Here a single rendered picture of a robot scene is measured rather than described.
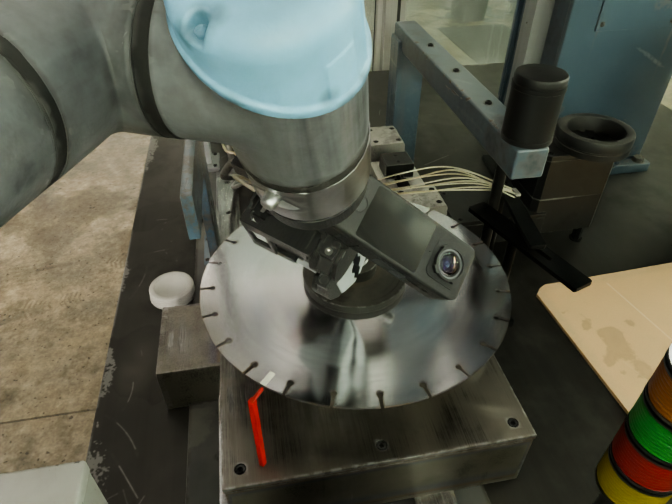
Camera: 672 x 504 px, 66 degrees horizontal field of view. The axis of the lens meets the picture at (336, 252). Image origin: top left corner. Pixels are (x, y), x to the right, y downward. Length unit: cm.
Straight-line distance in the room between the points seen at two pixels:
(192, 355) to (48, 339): 136
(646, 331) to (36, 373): 167
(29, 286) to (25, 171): 206
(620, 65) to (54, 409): 169
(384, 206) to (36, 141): 22
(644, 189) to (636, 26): 32
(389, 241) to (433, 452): 27
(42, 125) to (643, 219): 107
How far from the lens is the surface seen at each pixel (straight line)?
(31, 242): 249
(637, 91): 124
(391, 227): 36
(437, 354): 50
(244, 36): 19
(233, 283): 57
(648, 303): 95
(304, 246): 38
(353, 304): 52
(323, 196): 28
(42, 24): 23
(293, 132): 22
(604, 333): 87
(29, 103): 21
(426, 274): 37
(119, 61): 24
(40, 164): 21
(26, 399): 187
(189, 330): 71
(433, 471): 59
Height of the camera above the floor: 133
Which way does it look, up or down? 39 degrees down
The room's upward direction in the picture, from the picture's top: straight up
